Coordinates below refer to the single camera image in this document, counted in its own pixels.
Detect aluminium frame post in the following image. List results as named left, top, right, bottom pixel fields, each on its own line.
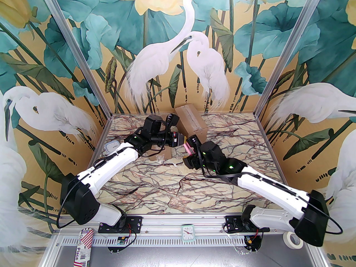
left=36, top=0, right=114, bottom=116
left=254, top=0, right=320, bottom=117

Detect grey slotted metal tray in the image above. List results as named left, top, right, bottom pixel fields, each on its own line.
left=40, top=233, right=328, bottom=267

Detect aluminium front frame rail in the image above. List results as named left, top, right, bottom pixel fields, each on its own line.
left=57, top=214, right=312, bottom=234

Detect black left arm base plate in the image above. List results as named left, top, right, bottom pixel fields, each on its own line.
left=98, top=215, right=143, bottom=234

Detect white masking tape roll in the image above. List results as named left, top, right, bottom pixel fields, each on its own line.
left=283, top=231, right=303, bottom=250

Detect red black power wires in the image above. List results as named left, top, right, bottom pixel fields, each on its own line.
left=122, top=223, right=137, bottom=246
left=244, top=227, right=263, bottom=246

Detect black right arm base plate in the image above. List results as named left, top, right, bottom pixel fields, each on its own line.
left=225, top=215, right=270, bottom=233

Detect red striped printed package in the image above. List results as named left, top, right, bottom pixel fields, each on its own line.
left=73, top=227, right=93, bottom=267

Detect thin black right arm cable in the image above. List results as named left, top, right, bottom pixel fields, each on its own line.
left=303, top=196, right=343, bottom=235

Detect clear container with blue lid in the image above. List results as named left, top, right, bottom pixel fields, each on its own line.
left=105, top=141, right=120, bottom=154

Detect small mint green clock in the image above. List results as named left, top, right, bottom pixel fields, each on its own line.
left=181, top=224, right=195, bottom=243

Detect taped brown cardboard box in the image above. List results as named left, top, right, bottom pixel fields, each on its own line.
left=175, top=104, right=208, bottom=142
left=147, top=147, right=173, bottom=161

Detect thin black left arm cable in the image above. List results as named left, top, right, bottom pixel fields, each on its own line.
left=57, top=174, right=84, bottom=229

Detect flat black camera cable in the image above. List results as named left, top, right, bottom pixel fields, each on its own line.
left=194, top=139, right=245, bottom=181

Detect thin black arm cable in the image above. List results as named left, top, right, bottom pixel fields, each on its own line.
left=57, top=174, right=84, bottom=229
left=303, top=196, right=343, bottom=235

